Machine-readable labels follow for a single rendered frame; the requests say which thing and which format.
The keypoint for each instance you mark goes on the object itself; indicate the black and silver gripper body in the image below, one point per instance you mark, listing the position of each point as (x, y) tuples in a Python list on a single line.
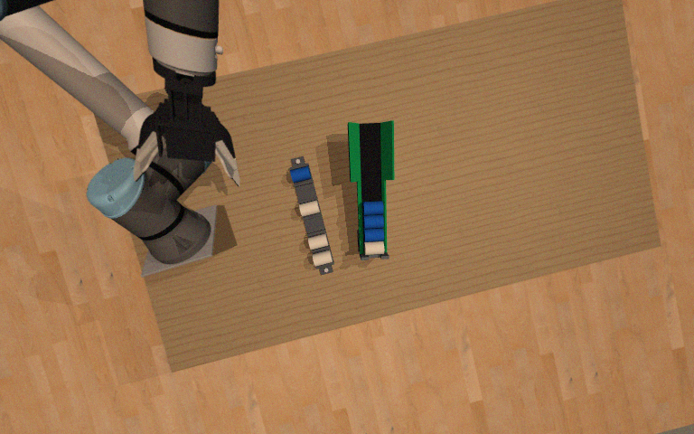
[(186, 136)]

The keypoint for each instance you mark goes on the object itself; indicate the blue cylinder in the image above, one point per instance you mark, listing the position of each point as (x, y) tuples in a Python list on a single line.
[(373, 221), (373, 235), (373, 208), (300, 174)]

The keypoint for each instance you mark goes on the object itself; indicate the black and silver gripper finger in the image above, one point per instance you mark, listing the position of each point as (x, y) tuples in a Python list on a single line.
[(147, 146), (225, 152)]

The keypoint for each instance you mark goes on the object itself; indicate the beige cylinder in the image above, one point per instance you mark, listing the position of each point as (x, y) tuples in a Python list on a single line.
[(318, 241), (322, 258), (309, 208), (374, 248)]

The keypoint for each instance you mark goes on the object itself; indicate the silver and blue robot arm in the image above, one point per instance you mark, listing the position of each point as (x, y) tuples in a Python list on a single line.
[(148, 208)]

